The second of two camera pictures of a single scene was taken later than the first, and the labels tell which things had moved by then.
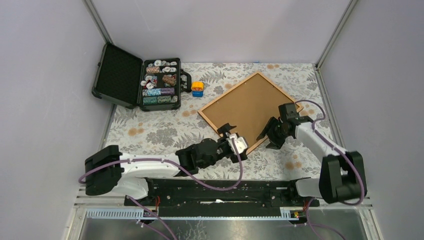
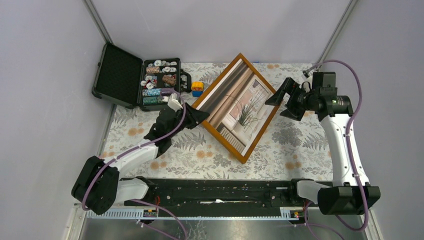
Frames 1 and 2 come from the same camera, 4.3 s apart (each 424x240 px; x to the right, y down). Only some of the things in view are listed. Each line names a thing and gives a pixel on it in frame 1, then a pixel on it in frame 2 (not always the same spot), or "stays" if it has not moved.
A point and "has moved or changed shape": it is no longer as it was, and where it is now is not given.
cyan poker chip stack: (151, 92) stays
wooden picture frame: (249, 106) has moved or changed shape
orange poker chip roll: (169, 80) stays
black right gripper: (275, 143) to (289, 87)
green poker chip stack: (150, 100) stays
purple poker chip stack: (167, 91) stays
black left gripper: (222, 132) to (195, 116)
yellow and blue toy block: (197, 88) stays
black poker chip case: (149, 84) stays
